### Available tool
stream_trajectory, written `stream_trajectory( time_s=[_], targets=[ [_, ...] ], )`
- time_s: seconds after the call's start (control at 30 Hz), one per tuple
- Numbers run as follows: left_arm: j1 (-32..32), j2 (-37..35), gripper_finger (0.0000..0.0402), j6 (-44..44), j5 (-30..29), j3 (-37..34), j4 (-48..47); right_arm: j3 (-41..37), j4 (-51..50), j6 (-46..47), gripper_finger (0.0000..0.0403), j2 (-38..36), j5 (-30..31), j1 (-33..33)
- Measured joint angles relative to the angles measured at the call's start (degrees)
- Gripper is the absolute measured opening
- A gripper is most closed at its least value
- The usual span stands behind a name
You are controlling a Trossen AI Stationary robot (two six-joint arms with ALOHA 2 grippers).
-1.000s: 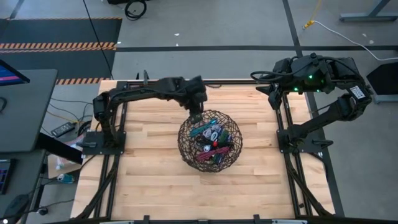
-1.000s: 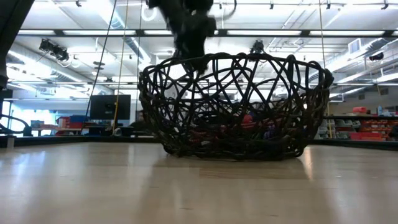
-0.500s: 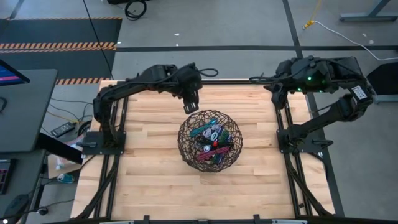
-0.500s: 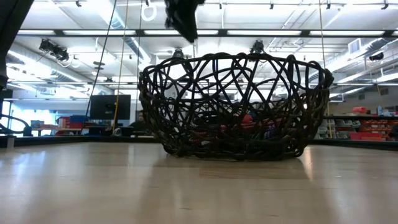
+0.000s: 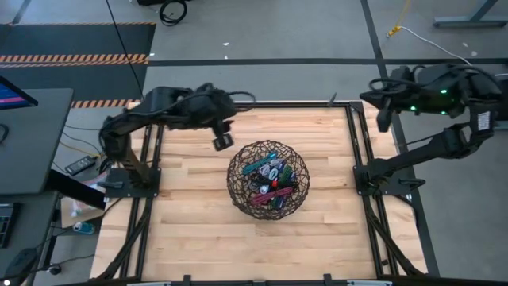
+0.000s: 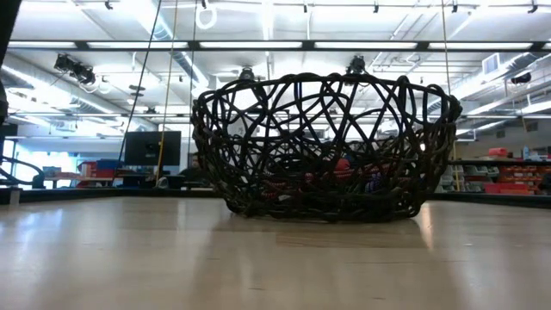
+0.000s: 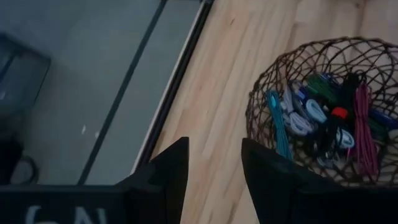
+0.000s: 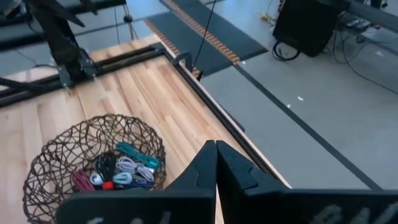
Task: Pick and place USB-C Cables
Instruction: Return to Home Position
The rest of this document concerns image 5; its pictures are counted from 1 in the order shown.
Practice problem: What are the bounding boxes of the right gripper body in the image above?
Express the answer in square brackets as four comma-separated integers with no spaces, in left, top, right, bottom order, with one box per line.
[391,65,433,116]

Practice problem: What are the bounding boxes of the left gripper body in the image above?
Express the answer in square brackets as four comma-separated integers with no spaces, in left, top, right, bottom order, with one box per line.
[186,83,239,134]

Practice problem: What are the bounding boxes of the teal USB cable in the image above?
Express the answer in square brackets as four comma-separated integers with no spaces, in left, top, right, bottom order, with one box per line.
[241,151,279,176]

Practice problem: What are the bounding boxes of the dark woven wire basket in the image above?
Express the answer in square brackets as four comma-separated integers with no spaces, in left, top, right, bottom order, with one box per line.
[226,139,311,222]

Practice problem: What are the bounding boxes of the green USB cable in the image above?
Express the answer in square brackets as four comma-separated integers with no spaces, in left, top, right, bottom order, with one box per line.
[276,164,297,188]

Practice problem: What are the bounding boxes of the maroon USB cable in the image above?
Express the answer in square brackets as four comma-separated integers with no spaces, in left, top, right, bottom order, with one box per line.
[249,186,294,207]

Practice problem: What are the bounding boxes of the grey table leg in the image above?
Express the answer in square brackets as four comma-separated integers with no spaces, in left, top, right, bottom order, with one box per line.
[433,0,508,29]

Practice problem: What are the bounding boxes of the black power adapter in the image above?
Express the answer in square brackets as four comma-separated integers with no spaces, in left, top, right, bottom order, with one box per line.
[64,155,98,176]

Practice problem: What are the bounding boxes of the black hazard-striped floor mat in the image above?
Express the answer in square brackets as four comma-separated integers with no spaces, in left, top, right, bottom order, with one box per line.
[0,22,156,109]

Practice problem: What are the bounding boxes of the clear plastic bag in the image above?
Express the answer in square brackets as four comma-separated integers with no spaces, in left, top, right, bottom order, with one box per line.
[59,196,107,230]

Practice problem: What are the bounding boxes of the blue bottle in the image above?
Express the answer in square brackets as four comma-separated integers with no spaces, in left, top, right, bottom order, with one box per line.
[72,221,97,235]

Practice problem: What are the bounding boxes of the black desk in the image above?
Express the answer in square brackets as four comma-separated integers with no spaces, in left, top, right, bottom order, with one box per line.
[0,87,75,195]

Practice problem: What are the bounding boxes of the computer monitor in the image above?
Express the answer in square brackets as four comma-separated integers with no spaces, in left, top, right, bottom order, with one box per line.
[0,75,40,111]

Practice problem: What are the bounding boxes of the keyboard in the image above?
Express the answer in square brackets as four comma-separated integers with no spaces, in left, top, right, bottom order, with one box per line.
[0,202,17,249]

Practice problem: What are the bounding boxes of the white floor cable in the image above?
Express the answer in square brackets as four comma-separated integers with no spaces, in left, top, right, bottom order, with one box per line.
[398,25,508,79]

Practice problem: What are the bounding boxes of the yellow hanging cord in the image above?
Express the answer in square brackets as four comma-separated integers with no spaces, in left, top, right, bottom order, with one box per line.
[387,0,414,38]

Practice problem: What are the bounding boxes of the black table frame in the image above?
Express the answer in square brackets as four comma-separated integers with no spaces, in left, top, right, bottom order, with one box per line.
[90,89,441,286]

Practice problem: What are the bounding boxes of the coiled black floor cable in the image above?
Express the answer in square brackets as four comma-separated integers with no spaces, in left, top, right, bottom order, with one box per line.
[158,0,189,27]

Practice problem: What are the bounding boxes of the thin black floor cable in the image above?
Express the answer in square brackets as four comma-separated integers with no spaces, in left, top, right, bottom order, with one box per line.
[105,0,146,102]

